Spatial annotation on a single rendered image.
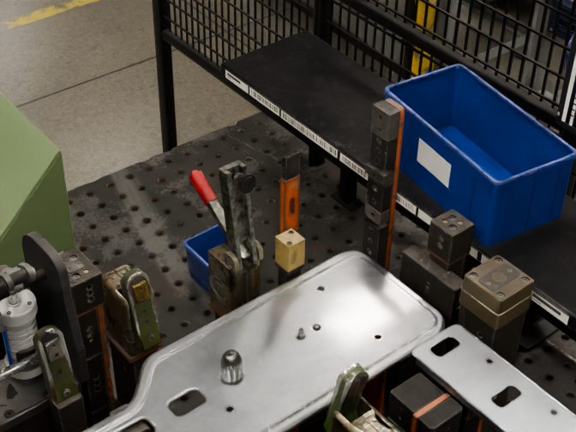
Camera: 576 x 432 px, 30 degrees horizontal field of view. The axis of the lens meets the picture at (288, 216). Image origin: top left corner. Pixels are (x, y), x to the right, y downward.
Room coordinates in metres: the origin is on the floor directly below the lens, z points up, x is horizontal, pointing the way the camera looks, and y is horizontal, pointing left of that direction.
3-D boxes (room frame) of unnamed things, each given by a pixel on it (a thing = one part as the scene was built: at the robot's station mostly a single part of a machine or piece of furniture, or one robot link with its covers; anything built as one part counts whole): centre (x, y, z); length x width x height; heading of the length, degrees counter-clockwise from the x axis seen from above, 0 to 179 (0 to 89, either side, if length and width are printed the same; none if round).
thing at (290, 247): (1.25, 0.00, 0.88); 0.04 x 0.04 x 0.36; 40
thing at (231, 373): (1.02, 0.07, 1.02); 0.03 x 0.03 x 0.07
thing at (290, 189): (1.29, 0.00, 0.95); 0.03 x 0.01 x 0.50; 130
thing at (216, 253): (1.23, 0.08, 0.88); 0.07 x 0.06 x 0.35; 40
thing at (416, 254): (1.26, -0.23, 0.85); 0.12 x 0.03 x 0.30; 40
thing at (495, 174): (1.45, -0.30, 1.09); 0.30 x 0.17 x 0.13; 31
